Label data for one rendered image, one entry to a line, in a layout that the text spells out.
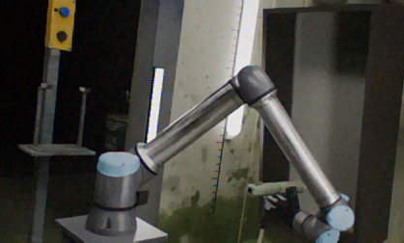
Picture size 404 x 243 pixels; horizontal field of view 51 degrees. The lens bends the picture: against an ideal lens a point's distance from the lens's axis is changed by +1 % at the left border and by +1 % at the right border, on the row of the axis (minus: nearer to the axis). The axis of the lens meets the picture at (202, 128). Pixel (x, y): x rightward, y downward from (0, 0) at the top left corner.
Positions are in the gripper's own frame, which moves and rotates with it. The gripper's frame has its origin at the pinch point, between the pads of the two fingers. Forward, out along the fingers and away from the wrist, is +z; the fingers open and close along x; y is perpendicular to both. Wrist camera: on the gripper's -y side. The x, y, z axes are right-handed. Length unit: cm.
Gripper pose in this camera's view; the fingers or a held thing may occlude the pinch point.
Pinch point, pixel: (268, 194)
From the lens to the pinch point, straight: 194.3
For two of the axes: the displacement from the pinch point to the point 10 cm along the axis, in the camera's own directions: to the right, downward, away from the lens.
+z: -5.4, -3.0, 7.9
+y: -1.6, 9.5, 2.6
